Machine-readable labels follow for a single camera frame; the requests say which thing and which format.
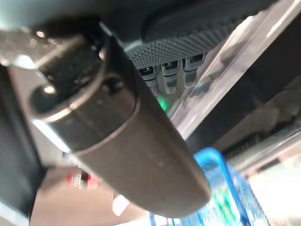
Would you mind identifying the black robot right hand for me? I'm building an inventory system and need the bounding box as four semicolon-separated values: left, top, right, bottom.
0;0;278;217

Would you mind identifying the blue plastic shopping basket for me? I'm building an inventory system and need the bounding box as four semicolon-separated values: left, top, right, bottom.
147;147;269;226

